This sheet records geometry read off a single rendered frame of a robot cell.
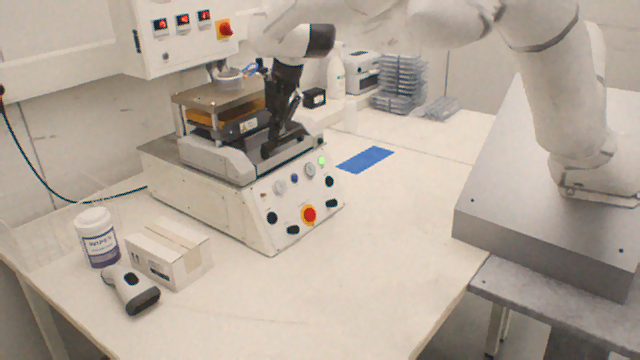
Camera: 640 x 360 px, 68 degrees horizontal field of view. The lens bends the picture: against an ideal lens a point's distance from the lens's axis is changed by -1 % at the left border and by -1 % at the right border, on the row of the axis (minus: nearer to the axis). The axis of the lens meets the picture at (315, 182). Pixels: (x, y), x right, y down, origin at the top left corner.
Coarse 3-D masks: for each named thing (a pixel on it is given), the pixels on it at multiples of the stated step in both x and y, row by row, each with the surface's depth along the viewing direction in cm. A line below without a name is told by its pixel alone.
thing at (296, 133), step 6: (288, 132) 128; (294, 132) 128; (300, 132) 130; (276, 138) 124; (282, 138) 125; (288, 138) 127; (294, 138) 129; (300, 138) 131; (264, 144) 121; (270, 144) 122; (276, 144) 124; (282, 144) 126; (264, 150) 121; (270, 150) 123; (264, 156) 122
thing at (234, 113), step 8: (248, 104) 134; (256, 104) 134; (264, 104) 133; (192, 112) 131; (200, 112) 130; (224, 112) 129; (232, 112) 129; (240, 112) 129; (248, 112) 128; (192, 120) 132; (200, 120) 129; (208, 120) 127; (224, 120) 124; (232, 120) 124; (208, 128) 128
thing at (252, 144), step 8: (256, 136) 127; (264, 136) 130; (304, 136) 135; (248, 144) 126; (256, 144) 128; (288, 144) 131; (296, 144) 130; (304, 144) 133; (312, 144) 136; (248, 152) 127; (256, 152) 127; (272, 152) 126; (280, 152) 126; (288, 152) 129; (296, 152) 131; (256, 160) 123; (264, 160) 122; (272, 160) 124; (280, 160) 127; (256, 168) 121; (264, 168) 123
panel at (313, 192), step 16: (304, 160) 134; (272, 176) 125; (288, 176) 129; (304, 176) 133; (320, 176) 137; (256, 192) 121; (272, 192) 125; (288, 192) 128; (304, 192) 132; (320, 192) 136; (336, 192) 141; (272, 208) 124; (288, 208) 128; (304, 208) 131; (320, 208) 136; (336, 208) 140; (272, 224) 123; (288, 224) 127; (304, 224) 131; (272, 240) 123; (288, 240) 126
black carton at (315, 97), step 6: (306, 90) 207; (312, 90) 206; (318, 90) 206; (324, 90) 207; (306, 96) 204; (312, 96) 203; (318, 96) 205; (324, 96) 208; (306, 102) 206; (312, 102) 204; (318, 102) 206; (324, 102) 209; (312, 108) 205
